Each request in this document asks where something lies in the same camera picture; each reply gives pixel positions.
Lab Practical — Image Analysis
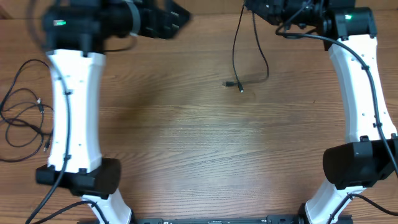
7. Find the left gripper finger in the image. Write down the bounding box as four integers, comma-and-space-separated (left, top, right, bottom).
161, 18, 190, 39
165, 0, 191, 19

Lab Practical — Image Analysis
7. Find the thick black usb cable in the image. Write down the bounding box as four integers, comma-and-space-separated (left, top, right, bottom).
222, 4, 270, 93

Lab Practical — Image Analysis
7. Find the thin black usb cable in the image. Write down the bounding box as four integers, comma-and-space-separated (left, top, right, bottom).
0, 58, 54, 163

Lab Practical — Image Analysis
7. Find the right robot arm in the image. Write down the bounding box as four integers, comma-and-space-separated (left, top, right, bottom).
244, 0, 397, 223

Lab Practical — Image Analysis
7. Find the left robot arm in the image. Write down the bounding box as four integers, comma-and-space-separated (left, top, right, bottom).
35, 1, 192, 223

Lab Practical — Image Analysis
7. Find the cardboard back panel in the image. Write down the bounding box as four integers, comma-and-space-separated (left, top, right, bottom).
1, 0, 397, 19

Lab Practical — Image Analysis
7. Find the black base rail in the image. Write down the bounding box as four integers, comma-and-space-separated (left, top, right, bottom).
136, 215, 307, 224

